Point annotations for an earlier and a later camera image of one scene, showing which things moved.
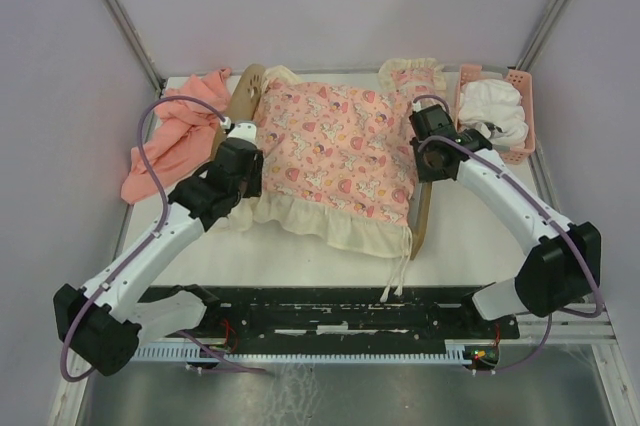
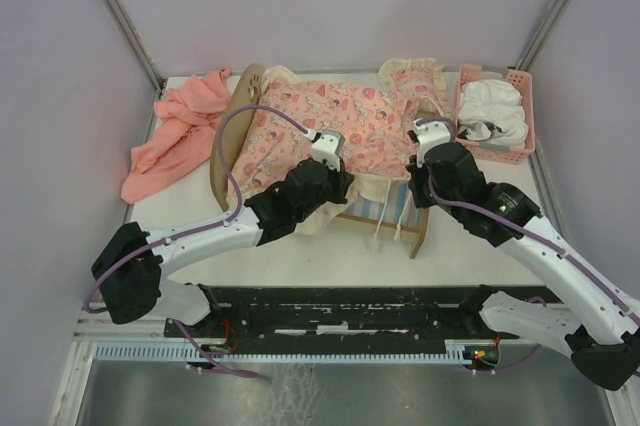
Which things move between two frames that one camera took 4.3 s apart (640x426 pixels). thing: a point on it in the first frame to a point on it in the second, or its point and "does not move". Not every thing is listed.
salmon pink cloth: (181, 133) does not move
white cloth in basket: (495, 108) does not move
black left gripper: (255, 186) to (342, 180)
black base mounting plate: (347, 319) does not move
